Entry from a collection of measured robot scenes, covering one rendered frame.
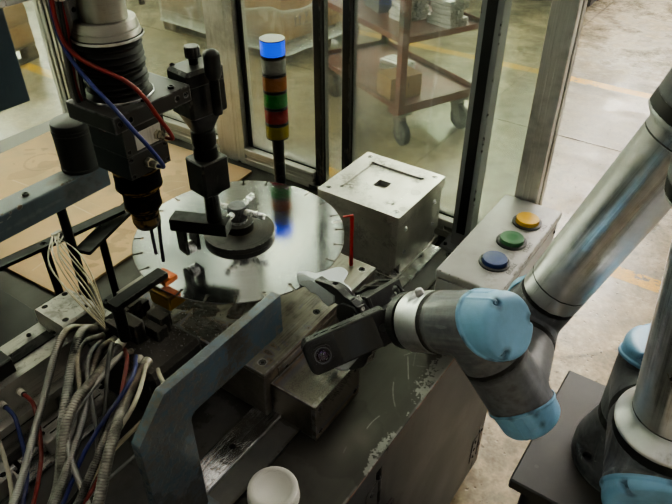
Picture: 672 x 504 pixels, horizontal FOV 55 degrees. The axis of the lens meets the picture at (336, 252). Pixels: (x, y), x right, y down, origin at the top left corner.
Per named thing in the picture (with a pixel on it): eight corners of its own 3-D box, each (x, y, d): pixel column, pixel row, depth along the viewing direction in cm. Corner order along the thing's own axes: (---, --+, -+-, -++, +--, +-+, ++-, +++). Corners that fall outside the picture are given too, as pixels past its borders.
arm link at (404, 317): (427, 366, 74) (404, 302, 73) (401, 362, 78) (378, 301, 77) (468, 336, 79) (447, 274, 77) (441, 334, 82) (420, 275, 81)
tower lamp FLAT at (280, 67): (272, 65, 120) (271, 49, 118) (291, 70, 118) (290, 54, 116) (256, 73, 117) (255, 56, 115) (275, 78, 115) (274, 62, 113)
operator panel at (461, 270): (493, 257, 130) (505, 193, 121) (546, 276, 125) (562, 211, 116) (427, 337, 112) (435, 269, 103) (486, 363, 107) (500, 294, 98)
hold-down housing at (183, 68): (215, 177, 92) (198, 35, 80) (237, 190, 89) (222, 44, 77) (183, 192, 89) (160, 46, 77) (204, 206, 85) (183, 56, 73)
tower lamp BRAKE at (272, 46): (271, 48, 118) (270, 32, 116) (290, 53, 116) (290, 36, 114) (255, 55, 115) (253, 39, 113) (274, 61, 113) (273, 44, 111)
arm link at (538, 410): (572, 374, 79) (534, 306, 76) (561, 444, 71) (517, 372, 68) (513, 383, 84) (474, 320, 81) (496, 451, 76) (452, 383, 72)
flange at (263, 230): (194, 251, 98) (192, 238, 96) (215, 212, 107) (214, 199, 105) (266, 257, 97) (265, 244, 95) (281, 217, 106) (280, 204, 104)
